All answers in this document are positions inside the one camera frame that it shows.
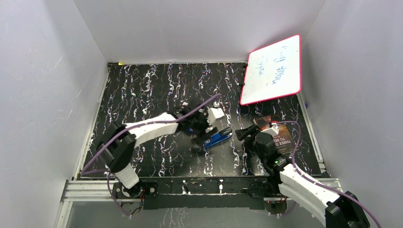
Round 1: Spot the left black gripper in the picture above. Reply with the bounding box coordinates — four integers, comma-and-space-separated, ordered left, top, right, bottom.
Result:
189, 107, 217, 142

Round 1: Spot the blue stapler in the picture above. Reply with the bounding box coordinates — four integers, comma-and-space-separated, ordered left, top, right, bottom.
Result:
186, 128, 196, 134
203, 127, 232, 149

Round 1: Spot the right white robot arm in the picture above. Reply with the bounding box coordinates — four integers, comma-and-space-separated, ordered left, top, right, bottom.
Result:
235, 123, 370, 228

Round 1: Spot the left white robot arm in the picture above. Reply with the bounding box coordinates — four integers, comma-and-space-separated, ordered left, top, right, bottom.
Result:
97, 103, 224, 198

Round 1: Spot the dark brown book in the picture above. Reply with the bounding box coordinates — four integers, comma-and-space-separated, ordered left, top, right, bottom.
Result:
253, 115, 296, 154

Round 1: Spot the pink framed whiteboard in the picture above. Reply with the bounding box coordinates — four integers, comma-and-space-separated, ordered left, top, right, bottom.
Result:
240, 34, 302, 105

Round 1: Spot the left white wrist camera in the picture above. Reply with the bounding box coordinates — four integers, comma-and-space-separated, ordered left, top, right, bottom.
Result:
207, 101, 225, 125

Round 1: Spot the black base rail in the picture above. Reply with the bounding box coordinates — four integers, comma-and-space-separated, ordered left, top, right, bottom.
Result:
112, 176, 300, 211

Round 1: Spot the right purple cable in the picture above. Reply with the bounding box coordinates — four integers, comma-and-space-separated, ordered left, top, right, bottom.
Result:
275, 121, 383, 228

